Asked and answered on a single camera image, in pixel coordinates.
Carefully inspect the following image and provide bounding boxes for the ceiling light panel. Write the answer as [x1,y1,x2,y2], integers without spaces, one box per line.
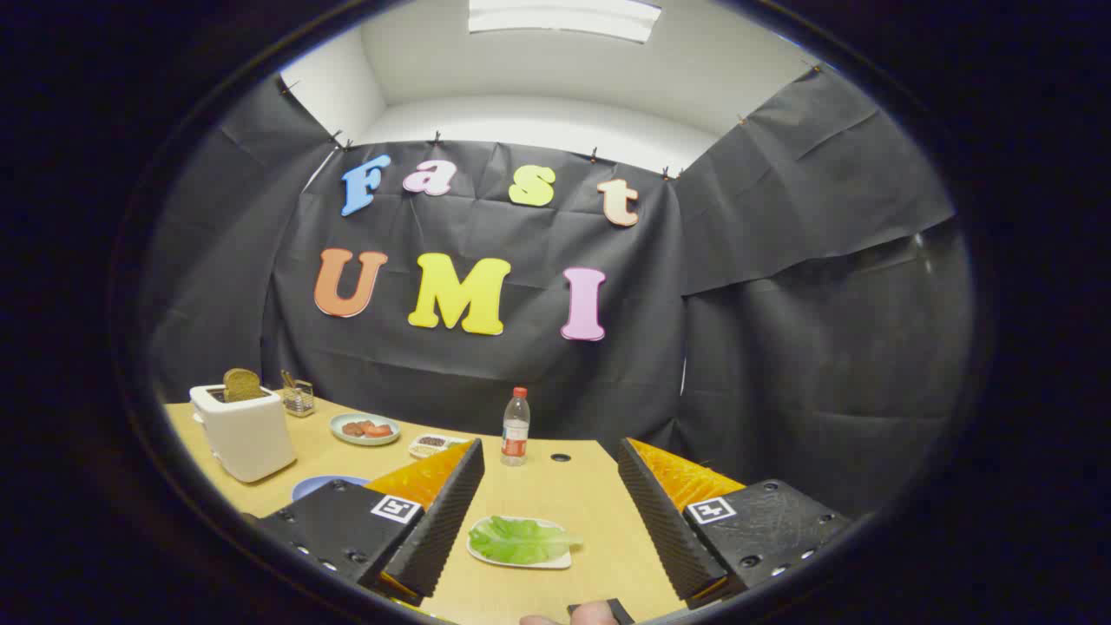
[469,0,662,44]

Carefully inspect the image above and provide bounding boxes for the pale green round plate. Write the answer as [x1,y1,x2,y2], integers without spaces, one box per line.
[330,412,402,447]

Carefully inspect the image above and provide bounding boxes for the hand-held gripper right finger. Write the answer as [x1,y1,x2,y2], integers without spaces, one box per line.
[618,438,856,609]

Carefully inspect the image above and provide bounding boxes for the small wire basket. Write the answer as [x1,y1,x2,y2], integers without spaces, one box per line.
[279,371,317,418]

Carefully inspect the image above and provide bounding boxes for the white divided seed tray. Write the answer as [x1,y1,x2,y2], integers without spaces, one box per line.
[408,433,470,459]

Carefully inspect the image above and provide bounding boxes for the round brown bread slice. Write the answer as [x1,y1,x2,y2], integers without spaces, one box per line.
[223,368,264,403]

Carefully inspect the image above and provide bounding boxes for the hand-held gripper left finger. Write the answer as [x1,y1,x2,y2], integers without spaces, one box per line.
[256,438,485,607]

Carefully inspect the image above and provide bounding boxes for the blue round plate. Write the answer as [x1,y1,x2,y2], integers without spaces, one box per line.
[291,475,372,503]

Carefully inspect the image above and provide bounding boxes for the clear red-label water bottle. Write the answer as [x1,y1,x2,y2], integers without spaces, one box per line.
[501,387,531,467]

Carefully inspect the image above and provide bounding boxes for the green lettuce leaf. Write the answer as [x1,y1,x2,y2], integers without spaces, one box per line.
[469,516,582,565]

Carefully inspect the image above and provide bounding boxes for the white square plate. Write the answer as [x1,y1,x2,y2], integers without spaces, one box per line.
[466,516,574,570]

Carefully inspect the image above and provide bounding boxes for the white toaster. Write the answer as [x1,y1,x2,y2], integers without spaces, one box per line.
[189,383,298,484]

